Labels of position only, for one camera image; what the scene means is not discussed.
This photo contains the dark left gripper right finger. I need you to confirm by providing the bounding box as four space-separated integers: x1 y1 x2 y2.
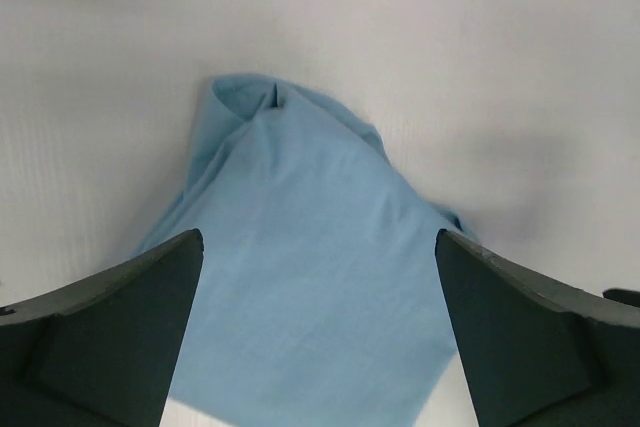
435 230 639 426

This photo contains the light blue t shirt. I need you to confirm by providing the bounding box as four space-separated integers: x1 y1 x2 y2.
140 75 466 426

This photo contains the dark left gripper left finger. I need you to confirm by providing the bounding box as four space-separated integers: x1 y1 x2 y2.
1 229 204 426

